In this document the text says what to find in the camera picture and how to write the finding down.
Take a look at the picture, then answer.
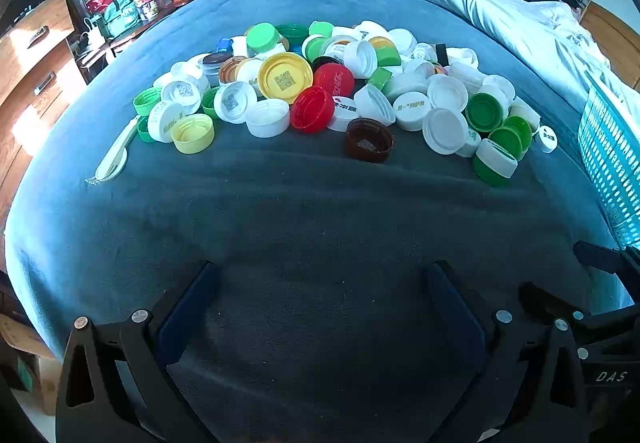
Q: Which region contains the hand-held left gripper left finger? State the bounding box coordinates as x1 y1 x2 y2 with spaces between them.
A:
55 261 221 443

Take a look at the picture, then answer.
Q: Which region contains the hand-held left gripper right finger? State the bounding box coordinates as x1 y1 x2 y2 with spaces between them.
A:
425 261 588 443

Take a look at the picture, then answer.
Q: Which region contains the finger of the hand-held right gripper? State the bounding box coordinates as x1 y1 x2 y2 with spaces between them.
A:
574 240 640 276
519 283 640 349

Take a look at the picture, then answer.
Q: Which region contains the light blue perforated basket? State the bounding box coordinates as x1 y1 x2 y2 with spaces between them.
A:
577 70 640 249

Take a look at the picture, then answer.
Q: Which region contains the pile of plastic bottle caps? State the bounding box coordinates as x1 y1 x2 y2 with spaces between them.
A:
132 20 558 188

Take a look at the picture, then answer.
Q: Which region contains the blue plush blanket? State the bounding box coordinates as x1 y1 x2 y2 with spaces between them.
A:
5 0 631 443

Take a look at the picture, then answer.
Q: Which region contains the small cardboard box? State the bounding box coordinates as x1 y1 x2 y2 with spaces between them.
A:
0 313 63 416

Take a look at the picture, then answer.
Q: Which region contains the white plastic spoon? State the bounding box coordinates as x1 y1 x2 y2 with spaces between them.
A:
86 116 141 184

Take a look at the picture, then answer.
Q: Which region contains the wooden headboard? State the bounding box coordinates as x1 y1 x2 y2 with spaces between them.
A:
580 0 640 91

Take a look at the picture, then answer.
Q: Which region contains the light wooden dresser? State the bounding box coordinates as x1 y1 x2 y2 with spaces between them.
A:
0 0 91 224

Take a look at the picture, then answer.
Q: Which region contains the dark wooden cabinet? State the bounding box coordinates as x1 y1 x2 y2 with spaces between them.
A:
55 0 236 84

